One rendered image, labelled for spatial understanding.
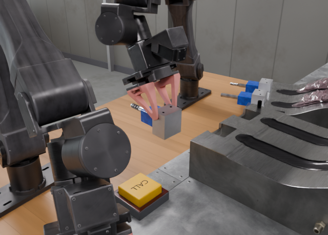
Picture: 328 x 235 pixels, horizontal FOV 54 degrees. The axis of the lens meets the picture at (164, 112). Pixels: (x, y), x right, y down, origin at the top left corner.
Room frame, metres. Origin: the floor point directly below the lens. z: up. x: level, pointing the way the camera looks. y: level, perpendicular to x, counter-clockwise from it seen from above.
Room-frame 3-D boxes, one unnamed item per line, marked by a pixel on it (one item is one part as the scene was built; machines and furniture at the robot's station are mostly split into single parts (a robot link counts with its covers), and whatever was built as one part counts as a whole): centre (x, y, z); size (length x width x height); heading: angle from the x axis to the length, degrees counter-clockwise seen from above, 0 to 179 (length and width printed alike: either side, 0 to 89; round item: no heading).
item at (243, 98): (0.88, -0.23, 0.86); 0.13 x 0.05 x 0.05; 65
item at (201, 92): (1.01, -0.08, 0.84); 0.20 x 0.07 x 0.08; 143
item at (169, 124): (0.62, 0.03, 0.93); 0.13 x 0.05 x 0.05; 45
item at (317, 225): (0.38, -0.25, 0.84); 0.02 x 0.01 x 0.02; 137
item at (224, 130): (0.62, -0.13, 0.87); 0.05 x 0.05 x 0.04; 47
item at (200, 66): (1.00, -0.08, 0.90); 0.09 x 0.06 x 0.06; 68
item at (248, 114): (0.70, -0.20, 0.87); 0.05 x 0.05 x 0.04; 47
